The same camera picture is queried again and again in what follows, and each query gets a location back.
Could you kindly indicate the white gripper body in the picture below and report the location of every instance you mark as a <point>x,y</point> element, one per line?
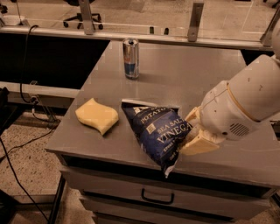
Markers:
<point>223,112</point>

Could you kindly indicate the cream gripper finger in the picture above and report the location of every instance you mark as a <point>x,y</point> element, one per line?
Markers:
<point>198,141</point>
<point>194,114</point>

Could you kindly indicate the blue Kettle chip bag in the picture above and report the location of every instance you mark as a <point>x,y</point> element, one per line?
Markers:
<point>159,131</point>

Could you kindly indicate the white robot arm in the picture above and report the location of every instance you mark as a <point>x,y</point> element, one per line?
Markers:
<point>257,86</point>

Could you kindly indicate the silver blue Red Bull can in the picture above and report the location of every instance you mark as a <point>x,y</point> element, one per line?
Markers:
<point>130,48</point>

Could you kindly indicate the grey drawer cabinet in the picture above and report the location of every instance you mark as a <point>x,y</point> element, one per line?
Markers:
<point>234,182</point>

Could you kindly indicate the yellow sponge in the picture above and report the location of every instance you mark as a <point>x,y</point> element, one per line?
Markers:
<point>96,115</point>

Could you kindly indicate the black office chair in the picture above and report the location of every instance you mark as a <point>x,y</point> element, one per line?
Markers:
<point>97,19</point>

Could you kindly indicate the black drawer handle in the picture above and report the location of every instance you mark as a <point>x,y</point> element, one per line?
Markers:
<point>158,198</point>

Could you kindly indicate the right metal bracket post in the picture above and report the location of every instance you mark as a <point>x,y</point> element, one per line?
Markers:
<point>194,26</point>

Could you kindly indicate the metal bracket post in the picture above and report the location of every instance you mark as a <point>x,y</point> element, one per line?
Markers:
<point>194,26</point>
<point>86,17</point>

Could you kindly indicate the left metal bracket post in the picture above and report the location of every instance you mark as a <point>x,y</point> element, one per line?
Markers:
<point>86,17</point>

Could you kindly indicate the metal rail frame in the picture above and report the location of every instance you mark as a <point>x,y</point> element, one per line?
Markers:
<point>153,39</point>

